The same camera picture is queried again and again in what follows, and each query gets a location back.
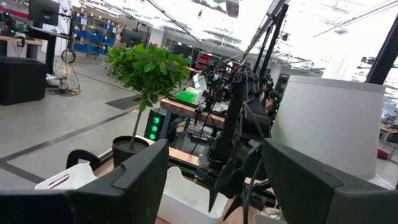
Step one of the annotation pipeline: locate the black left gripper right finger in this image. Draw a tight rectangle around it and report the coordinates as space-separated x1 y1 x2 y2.
261 138 398 224

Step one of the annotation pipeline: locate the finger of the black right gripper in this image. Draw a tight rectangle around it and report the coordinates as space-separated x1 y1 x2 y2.
222 198 247 222
207 164 238 214

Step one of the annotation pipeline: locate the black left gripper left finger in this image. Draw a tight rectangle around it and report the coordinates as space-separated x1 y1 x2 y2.
0 138 170 224

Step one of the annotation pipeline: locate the white plastic basket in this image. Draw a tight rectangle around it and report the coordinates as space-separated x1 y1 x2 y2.
157 166 229 224
34 163 99 191

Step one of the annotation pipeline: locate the shelf with blue bins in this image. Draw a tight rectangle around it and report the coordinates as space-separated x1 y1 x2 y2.
68 11 121 57

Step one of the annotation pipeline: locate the black table clamp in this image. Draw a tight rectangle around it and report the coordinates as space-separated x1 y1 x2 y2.
65 149 102 170

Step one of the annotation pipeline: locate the black plant pot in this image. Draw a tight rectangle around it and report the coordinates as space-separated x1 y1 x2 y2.
111 135 151 169

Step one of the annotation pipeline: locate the wooden workbench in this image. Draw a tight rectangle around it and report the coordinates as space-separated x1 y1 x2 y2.
160 98 226 128

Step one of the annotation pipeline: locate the white round lamp shade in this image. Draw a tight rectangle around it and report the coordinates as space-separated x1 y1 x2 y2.
270 75 387 181

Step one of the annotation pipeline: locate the green crate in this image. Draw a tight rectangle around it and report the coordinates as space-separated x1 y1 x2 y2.
175 90 200 105

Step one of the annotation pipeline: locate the black computer with green lights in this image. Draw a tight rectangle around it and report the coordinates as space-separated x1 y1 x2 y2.
144 108 166 141

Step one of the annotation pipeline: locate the green leafy small tree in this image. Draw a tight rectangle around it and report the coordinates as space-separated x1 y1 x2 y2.
104 42 192 150

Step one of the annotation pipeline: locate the black cabinet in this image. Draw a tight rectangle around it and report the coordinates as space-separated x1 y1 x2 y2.
0 57 48 106

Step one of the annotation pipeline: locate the black monitor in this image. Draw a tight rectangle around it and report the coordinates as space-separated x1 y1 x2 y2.
28 0 60 27

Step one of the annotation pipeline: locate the black gantry post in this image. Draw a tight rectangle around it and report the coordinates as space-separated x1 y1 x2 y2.
252 2 290 78
365 14 398 85

